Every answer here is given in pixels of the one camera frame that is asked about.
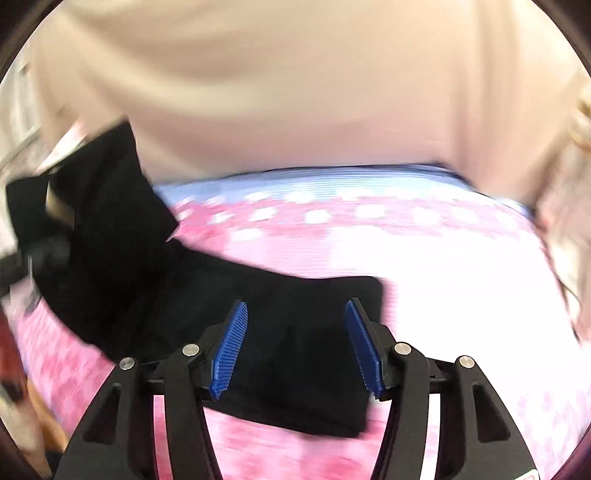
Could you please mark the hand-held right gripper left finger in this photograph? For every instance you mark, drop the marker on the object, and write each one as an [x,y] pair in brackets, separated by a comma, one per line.
[229,350]

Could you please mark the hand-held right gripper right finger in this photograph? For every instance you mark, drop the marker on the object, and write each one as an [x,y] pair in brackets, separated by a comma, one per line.
[364,350]

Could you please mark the black pants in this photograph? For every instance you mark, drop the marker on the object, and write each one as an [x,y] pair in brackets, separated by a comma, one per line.
[194,295]

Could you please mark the pink rose print bed sheet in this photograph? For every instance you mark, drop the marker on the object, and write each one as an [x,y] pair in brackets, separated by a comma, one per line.
[415,286]

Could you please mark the floral satin quilt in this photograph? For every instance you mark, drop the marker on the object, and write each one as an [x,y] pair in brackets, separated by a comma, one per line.
[565,221]

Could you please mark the beige hanging cloth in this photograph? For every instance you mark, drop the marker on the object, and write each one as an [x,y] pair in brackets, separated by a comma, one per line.
[295,87]

